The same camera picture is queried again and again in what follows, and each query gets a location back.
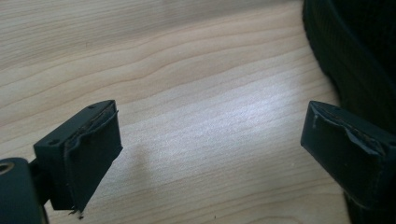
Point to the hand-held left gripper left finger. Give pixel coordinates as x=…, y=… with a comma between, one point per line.
x=84, y=146

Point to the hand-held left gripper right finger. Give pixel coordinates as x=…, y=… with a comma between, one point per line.
x=348, y=149

